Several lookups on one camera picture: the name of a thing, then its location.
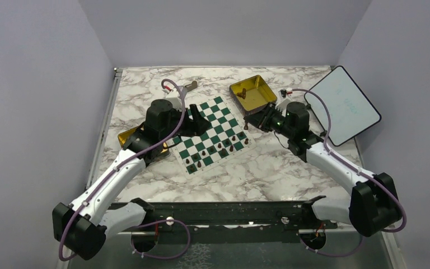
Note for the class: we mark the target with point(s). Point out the dark rook piece lying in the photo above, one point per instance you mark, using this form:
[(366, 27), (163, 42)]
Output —
[(242, 94)]

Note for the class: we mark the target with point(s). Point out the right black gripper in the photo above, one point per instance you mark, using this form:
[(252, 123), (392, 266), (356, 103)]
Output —
[(260, 119)]

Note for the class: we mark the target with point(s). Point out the gold tin with white pieces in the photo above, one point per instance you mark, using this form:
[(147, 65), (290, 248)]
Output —
[(124, 136)]

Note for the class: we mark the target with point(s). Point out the green white chess board mat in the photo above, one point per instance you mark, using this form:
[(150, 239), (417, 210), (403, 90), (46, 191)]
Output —
[(225, 124)]

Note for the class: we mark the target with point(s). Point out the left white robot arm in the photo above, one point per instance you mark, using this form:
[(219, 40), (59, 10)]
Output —
[(82, 227)]

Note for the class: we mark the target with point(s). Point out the small whiteboard tablet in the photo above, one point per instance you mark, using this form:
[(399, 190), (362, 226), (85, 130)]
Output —
[(339, 97)]

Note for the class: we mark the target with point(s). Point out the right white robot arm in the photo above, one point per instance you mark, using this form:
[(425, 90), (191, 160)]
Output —
[(373, 203)]

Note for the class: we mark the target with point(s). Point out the wrist white camera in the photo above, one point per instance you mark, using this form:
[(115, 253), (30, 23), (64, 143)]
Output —
[(283, 99), (177, 100)]

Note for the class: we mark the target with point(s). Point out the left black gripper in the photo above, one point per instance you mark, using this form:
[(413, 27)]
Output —
[(198, 125)]

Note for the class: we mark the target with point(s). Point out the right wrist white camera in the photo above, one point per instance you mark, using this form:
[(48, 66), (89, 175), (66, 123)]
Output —
[(283, 99)]

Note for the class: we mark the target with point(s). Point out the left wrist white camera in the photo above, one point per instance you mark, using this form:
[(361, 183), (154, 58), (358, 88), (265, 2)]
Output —
[(177, 100)]

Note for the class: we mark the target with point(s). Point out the small grey tan clip device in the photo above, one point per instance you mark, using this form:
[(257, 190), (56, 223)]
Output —
[(191, 86)]

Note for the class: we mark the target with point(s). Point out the black metal base frame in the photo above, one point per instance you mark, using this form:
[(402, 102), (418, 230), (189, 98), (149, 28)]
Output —
[(215, 222)]

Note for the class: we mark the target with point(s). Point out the gold tin with dark pieces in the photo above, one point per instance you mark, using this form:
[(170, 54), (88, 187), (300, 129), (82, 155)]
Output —
[(258, 95)]

